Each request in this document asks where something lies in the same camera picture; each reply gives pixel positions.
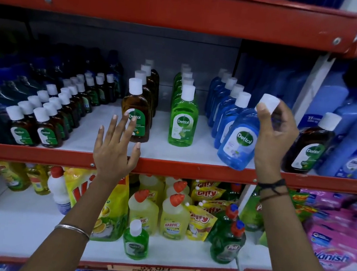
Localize person's left hand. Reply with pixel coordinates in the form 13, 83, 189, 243
90, 107, 146, 185

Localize person's right hand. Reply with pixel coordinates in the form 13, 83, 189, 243
247, 97, 303, 188

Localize blue antiseptic bottle white cap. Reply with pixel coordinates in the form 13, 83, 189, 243
215, 88, 281, 175
204, 67, 228, 114
211, 82, 245, 141
213, 89, 252, 153
206, 70, 232, 121
208, 75, 238, 130

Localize person's right forearm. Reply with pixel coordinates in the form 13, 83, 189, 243
247, 179, 346, 271

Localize person's left forearm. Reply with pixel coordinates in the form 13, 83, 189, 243
17, 167, 122, 271

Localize brown antiseptic bottle white cap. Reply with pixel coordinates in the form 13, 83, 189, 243
135, 64, 162, 118
128, 70, 159, 128
281, 107, 343, 179
139, 59, 164, 109
117, 77, 157, 144

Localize yellow toilet cleaner bottle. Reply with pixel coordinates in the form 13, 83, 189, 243
124, 188, 162, 237
136, 173, 167, 204
158, 192, 194, 242
164, 177, 194, 204

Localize white shelf board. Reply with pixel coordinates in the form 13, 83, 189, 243
0, 177, 281, 271
50, 95, 323, 181

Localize rows of small brown bottles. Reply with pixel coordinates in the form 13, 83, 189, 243
1, 61, 121, 157

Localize yellow dishwash refill pouch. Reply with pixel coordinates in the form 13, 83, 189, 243
55, 166, 134, 245

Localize white bottle red cap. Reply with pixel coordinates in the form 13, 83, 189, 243
43, 165, 77, 216

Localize yellow red dishwash pouch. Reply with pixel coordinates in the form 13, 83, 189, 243
190, 184, 226, 205
191, 178, 222, 194
197, 197, 233, 217
182, 203, 219, 243

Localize row of dark bottles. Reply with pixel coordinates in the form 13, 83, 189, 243
26, 39, 128, 99

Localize grey rack back panel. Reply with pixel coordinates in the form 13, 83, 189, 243
18, 9, 243, 121

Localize small green antiseptic bottle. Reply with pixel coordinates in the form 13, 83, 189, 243
120, 218, 152, 262

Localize green yellow packet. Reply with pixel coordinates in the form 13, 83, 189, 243
284, 189, 312, 223

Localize silver bangle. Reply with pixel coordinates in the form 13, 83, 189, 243
53, 223, 92, 241

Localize row of large blue bottles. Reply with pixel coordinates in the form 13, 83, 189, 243
227, 51, 357, 181

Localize orange shelf price label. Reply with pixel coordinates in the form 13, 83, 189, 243
106, 258, 201, 271

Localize red metal shelf rack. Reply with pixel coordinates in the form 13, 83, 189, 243
0, 0, 357, 271

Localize stack of pink packets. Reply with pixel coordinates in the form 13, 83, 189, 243
290, 187, 357, 271

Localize black knotted thread bracelet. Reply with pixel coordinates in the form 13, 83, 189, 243
256, 175, 288, 195

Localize white rack upright post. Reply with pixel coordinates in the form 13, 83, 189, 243
237, 45, 337, 223

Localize thin dark thread bracelet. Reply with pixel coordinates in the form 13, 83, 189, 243
258, 187, 290, 206

